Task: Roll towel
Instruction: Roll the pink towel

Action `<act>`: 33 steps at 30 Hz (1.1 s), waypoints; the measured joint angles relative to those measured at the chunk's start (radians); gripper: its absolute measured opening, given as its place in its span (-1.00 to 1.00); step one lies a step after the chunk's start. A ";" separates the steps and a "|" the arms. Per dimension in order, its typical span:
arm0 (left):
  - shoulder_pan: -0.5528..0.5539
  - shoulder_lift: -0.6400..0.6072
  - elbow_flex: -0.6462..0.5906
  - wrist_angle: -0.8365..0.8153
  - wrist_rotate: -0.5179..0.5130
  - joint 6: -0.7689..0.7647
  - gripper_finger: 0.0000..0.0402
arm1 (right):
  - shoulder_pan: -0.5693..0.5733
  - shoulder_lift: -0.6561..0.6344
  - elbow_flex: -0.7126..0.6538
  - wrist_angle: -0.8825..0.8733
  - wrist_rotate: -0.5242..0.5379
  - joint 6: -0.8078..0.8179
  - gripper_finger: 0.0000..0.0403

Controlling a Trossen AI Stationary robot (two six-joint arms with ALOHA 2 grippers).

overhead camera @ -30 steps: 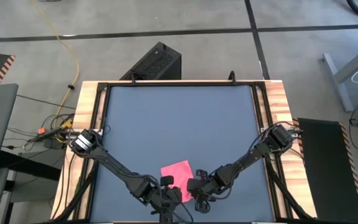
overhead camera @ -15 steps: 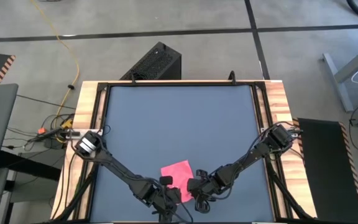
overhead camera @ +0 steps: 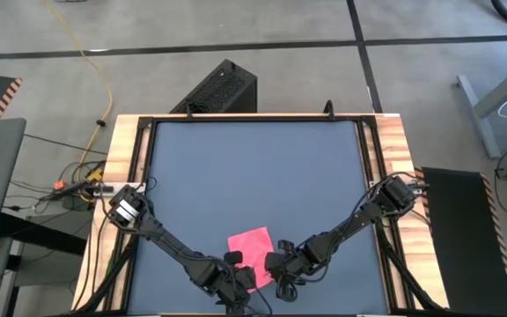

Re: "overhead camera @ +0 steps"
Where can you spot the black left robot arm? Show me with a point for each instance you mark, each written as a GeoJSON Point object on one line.
{"type": "Point", "coordinates": [170, 246]}

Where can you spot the black metal table frame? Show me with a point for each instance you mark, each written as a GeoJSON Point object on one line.
{"type": "Point", "coordinates": [253, 119]}

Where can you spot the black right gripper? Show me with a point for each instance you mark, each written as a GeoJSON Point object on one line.
{"type": "Point", "coordinates": [286, 266]}

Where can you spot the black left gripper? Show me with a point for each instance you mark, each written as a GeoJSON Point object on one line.
{"type": "Point", "coordinates": [227, 282]}

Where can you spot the wooden table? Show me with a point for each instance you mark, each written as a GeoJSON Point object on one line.
{"type": "Point", "coordinates": [121, 145]}

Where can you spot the grey desk leg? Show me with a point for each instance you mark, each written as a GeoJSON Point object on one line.
{"type": "Point", "coordinates": [482, 123]}

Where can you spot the black computer tower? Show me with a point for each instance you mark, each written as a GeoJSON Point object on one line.
{"type": "Point", "coordinates": [222, 88]}

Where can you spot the black crossbar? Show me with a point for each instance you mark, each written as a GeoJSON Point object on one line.
{"type": "Point", "coordinates": [38, 233]}

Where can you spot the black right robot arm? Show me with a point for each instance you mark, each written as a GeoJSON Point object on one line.
{"type": "Point", "coordinates": [359, 220]}

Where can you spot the black clamp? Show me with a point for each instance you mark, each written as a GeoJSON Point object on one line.
{"type": "Point", "coordinates": [329, 109]}
{"type": "Point", "coordinates": [188, 111]}

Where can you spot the pink terry towel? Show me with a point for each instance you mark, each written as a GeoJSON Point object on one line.
{"type": "Point", "coordinates": [249, 246]}

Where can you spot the blue-grey table mat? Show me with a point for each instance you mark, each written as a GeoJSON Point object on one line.
{"type": "Point", "coordinates": [258, 167]}

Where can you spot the orange plug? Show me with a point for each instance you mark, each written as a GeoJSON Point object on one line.
{"type": "Point", "coordinates": [59, 185]}

